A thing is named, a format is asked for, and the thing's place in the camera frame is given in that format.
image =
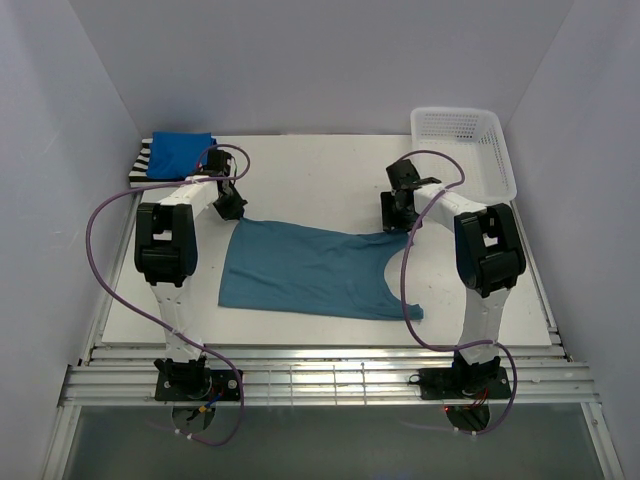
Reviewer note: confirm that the light teal tank top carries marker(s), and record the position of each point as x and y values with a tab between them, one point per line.
283	267

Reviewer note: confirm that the blue tank top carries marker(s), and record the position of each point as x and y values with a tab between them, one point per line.
195	143

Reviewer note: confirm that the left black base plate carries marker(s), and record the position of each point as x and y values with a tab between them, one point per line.
220	384

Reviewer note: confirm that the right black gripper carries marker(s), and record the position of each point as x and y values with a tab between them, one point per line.
389	219

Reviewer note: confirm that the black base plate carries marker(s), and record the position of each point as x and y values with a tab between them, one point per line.
442	384
220	384

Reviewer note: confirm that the black white striped tank top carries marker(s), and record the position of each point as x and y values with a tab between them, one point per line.
137	167

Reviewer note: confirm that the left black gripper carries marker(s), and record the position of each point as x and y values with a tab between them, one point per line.
236	211

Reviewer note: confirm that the aluminium frame rails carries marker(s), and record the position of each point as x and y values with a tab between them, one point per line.
327	397

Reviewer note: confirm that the white plastic basket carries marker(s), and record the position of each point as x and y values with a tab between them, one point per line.
474	139

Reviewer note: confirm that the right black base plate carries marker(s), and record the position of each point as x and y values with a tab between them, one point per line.
442	384

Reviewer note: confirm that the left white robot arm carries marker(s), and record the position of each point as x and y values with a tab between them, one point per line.
166	254

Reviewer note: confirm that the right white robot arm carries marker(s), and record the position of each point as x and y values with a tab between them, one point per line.
489	259

